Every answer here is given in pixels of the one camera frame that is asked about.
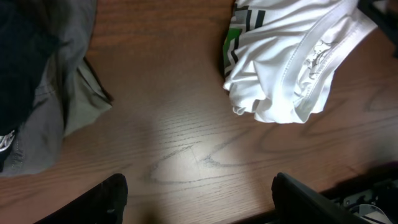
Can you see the grey folded garment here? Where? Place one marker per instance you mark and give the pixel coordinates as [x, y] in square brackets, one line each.
[69, 96]

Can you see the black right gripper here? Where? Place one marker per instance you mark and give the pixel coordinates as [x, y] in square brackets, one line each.
[384, 14]

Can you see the white t-shirt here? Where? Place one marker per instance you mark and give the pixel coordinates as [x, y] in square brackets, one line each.
[280, 55]

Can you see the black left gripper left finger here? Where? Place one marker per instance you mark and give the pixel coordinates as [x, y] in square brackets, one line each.
[103, 204]

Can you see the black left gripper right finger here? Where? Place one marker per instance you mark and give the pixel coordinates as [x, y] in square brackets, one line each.
[296, 203]

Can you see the black Nike t-shirt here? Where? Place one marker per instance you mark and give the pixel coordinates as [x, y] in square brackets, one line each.
[25, 50]

